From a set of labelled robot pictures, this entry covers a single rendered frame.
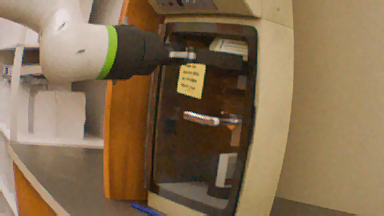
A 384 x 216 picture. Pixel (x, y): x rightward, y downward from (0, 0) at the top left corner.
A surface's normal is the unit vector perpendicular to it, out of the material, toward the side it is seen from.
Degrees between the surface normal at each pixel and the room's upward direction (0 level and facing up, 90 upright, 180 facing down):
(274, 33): 90
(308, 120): 90
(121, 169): 90
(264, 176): 90
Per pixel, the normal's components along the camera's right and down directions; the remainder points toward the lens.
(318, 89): -0.77, -0.02
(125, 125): 0.63, 0.14
